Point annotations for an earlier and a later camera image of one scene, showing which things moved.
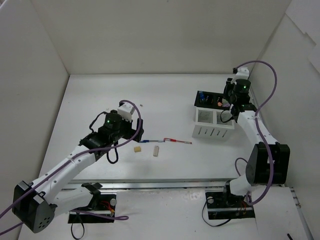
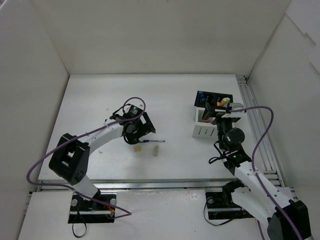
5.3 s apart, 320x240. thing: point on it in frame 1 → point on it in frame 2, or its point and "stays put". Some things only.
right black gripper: [227, 89] → [219, 117]
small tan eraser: [137, 149] stays put
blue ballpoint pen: [148, 141] stays put
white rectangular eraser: [156, 152] stays put
